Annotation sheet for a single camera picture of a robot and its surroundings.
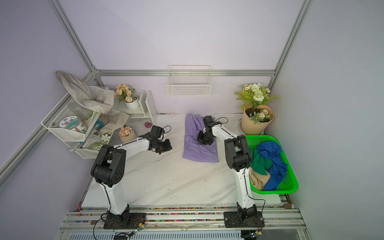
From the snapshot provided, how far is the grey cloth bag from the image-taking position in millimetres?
705

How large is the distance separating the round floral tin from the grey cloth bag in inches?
2.7

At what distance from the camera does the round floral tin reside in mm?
661
